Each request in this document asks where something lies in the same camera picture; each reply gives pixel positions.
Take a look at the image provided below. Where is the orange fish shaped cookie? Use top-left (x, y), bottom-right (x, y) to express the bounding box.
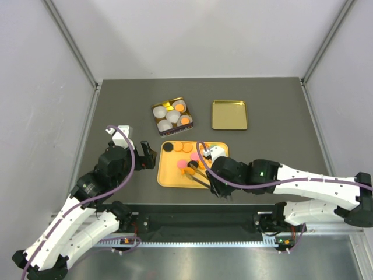
top-left (181, 167), bottom-right (195, 176)

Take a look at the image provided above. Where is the black sandwich cookie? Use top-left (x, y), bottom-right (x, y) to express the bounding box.
top-left (188, 160), bottom-right (199, 169)

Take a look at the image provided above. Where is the tan round biscuit front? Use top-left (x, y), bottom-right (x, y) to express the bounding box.
top-left (174, 103), bottom-right (186, 113)

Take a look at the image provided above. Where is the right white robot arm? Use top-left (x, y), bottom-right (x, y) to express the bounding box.
top-left (206, 156), bottom-right (372, 231)

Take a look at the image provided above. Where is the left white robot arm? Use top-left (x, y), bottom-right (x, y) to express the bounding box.
top-left (12, 140), bottom-right (157, 279)

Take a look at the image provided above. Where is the black sandwich cookie corner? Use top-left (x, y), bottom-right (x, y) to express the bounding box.
top-left (163, 142), bottom-right (173, 152)

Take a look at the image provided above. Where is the white paper cup front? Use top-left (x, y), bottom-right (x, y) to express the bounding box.
top-left (157, 119), bottom-right (173, 132)

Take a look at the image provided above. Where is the white paper cup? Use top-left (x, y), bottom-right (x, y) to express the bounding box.
top-left (171, 99), bottom-right (187, 110)
top-left (177, 115), bottom-right (193, 127)
top-left (157, 119), bottom-right (173, 132)
top-left (152, 106), bottom-right (167, 119)
top-left (166, 110), bottom-right (181, 124)

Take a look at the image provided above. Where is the tan round patterned biscuit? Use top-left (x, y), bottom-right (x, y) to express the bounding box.
top-left (173, 142), bottom-right (184, 152)

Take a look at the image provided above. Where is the yellow plastic tray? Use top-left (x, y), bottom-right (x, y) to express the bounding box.
top-left (157, 141), bottom-right (230, 190)

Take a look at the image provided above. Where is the pink sandwich cookie lower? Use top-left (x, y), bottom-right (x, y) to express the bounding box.
top-left (177, 159), bottom-right (188, 169)

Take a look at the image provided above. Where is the pink sandwich cookie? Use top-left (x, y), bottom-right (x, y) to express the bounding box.
top-left (191, 152), bottom-right (199, 161)
top-left (177, 159), bottom-right (188, 169)

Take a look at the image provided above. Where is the white paper cup back left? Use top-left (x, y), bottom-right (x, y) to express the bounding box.
top-left (152, 106), bottom-right (167, 119)

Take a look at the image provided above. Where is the tan round biscuit behind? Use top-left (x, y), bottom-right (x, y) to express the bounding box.
top-left (182, 143), bottom-right (193, 153)

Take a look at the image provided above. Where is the decorated cookie tin box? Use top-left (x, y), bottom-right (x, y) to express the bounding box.
top-left (151, 97), bottom-right (194, 137)

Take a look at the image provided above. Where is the white paper cup centre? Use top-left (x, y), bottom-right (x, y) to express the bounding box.
top-left (166, 110), bottom-right (181, 124)

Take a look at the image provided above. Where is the pink sandwich cookie upper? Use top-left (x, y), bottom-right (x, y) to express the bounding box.
top-left (191, 152), bottom-right (199, 161)

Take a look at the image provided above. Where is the white paper cup back right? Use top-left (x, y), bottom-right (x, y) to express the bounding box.
top-left (171, 99), bottom-right (187, 110)

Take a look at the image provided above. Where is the gold tin lid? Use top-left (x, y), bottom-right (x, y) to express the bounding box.
top-left (212, 100), bottom-right (248, 131)

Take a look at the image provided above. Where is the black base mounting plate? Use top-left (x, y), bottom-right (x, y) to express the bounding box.
top-left (116, 204), bottom-right (305, 237)

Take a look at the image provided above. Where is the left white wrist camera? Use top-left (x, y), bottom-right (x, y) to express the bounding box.
top-left (106, 125), bottom-right (135, 149)

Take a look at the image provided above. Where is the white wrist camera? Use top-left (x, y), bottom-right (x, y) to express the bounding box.
top-left (106, 125), bottom-right (135, 149)
top-left (202, 145), bottom-right (227, 162)

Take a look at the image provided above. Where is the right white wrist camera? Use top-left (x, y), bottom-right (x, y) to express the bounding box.
top-left (202, 145), bottom-right (227, 162)

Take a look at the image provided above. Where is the aluminium frame rail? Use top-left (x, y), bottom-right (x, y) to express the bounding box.
top-left (67, 212), bottom-right (363, 250)

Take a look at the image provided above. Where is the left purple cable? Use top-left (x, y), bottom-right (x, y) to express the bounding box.
top-left (22, 124), bottom-right (138, 280)

